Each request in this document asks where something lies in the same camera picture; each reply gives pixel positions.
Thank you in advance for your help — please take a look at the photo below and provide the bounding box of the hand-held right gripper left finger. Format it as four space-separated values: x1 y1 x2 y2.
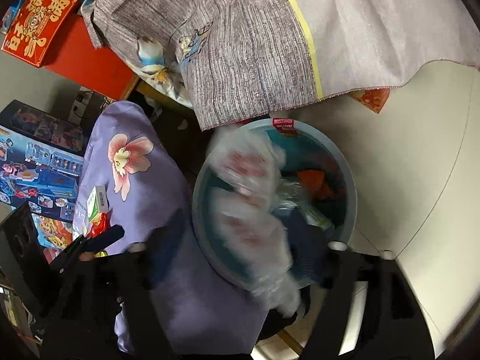
41 210 188 360

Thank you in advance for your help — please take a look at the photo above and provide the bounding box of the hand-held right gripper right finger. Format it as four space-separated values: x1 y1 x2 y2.
289 210 432 360

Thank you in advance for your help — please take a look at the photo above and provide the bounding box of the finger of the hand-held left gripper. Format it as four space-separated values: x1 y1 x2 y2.
49 233 91 275
80 225 125 255

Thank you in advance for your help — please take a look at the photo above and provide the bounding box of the red snack packet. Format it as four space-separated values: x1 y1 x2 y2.
88 212 113 241

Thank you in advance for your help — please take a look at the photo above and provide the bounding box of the white green medicine box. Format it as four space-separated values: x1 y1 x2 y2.
87 185 110 223

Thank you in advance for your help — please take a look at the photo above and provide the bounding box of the clear plastic bag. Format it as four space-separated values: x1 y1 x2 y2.
206 127 304 316

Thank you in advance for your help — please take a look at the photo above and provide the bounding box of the teal plastic bin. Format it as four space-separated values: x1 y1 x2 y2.
191 118 359 289

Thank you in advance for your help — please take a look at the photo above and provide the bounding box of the cartoon dog toy box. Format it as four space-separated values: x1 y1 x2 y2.
32 212 81 265

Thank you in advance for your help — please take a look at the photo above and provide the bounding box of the purple floral cloth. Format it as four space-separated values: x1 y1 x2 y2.
77 99 301 355

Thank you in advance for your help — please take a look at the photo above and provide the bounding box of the blue toy box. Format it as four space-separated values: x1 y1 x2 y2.
0 99 94 218

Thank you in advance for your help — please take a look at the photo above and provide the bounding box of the red tag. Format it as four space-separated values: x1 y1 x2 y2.
272 117 299 137

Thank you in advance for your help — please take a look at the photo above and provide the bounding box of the red gold patterned packet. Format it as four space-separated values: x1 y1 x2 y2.
350 87 391 115

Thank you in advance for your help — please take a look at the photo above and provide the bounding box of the orange-red gift box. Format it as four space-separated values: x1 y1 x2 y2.
45 17 139 102

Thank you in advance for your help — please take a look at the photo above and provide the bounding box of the grey striped floral cloth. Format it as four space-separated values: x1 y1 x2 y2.
80 0 480 132

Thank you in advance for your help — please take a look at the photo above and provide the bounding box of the red printed gift box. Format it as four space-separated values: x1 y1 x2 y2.
0 0 79 69

